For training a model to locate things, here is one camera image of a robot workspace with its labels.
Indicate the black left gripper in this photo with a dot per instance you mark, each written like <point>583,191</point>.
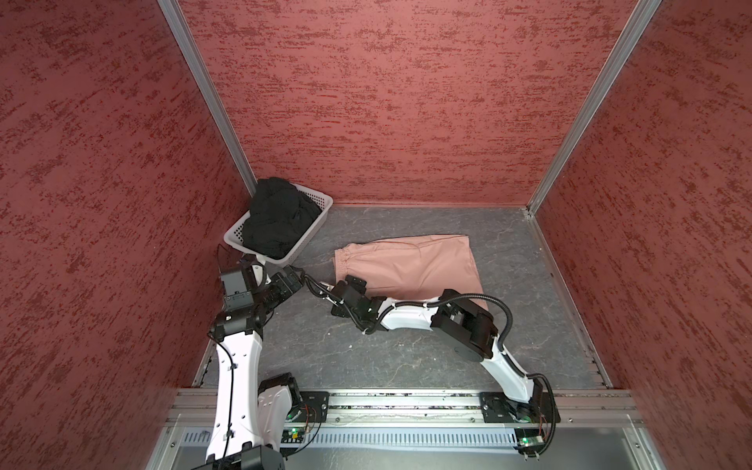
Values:
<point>285,289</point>

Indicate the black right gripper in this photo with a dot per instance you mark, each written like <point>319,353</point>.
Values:
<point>357,282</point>

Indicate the black shorts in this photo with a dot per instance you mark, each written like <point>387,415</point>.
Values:
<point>279,216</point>

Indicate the pink shorts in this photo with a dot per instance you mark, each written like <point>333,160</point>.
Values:
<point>411,268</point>

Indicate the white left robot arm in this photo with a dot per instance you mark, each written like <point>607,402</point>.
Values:
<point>250,414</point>

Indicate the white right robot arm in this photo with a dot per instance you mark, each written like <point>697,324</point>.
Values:
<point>474,326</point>

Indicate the white plastic laundry basket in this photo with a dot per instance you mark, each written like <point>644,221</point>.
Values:
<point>233,237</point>

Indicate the left circuit board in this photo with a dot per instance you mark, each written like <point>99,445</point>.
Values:
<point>293,437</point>

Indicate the circuit board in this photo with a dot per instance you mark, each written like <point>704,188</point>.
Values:
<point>293,437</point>
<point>529,441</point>

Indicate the right circuit board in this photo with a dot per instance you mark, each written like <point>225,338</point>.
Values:
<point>529,441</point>

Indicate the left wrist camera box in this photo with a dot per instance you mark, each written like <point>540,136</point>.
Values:
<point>242,285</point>

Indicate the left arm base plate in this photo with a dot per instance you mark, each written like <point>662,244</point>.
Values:
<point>309,406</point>

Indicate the white slotted cable duct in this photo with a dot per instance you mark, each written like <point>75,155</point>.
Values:
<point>413,438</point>

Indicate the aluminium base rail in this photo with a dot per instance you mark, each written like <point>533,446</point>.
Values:
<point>465,408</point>

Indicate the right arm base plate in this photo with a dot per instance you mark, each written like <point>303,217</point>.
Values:
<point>496,407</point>

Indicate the left aluminium corner post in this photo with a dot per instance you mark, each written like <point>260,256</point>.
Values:
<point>189,49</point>

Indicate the aluminium corner post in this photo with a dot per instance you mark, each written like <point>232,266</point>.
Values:
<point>632,32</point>
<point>189,49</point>

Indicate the right aluminium corner post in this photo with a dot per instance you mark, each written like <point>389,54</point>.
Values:
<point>632,32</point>

